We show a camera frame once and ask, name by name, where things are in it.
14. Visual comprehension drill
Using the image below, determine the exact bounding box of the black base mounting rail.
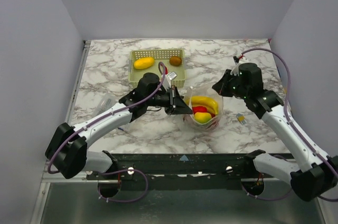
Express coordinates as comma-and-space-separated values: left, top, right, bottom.
87, 154, 270, 195

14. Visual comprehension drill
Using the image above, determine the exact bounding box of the red tomato toy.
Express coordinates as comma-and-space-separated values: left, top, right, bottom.
192, 106, 208, 114

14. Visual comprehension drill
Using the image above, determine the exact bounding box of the clear zip top bag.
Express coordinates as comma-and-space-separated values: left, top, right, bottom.
183, 83, 223, 132

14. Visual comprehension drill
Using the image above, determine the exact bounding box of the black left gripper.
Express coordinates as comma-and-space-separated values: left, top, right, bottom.
146, 85, 194, 116

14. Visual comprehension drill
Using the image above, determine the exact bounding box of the yellow banana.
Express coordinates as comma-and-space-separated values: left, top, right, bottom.
133, 57, 155, 70
185, 96, 219, 115

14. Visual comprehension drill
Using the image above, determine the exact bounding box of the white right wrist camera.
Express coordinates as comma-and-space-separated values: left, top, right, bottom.
231, 55, 249, 76

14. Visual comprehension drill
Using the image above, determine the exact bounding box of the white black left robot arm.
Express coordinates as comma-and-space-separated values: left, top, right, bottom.
45, 73, 193, 179

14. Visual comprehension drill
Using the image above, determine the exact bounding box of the clear plastic box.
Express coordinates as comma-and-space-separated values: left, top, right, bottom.
93, 94, 117, 117

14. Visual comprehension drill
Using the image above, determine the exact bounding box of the brown kiwi toy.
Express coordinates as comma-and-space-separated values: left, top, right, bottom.
169, 56, 182, 67

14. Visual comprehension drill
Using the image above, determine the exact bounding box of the beige perforated plastic basket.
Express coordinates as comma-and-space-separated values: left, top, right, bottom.
128, 48, 187, 89

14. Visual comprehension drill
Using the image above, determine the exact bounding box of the small yellow blue clip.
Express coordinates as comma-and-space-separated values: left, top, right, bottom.
236, 114, 247, 125

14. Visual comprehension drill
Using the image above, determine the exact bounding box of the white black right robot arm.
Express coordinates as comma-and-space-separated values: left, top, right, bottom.
212, 62, 337, 202

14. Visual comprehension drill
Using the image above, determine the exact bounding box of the yellow green mango toy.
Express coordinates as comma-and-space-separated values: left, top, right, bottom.
194, 112, 212, 124

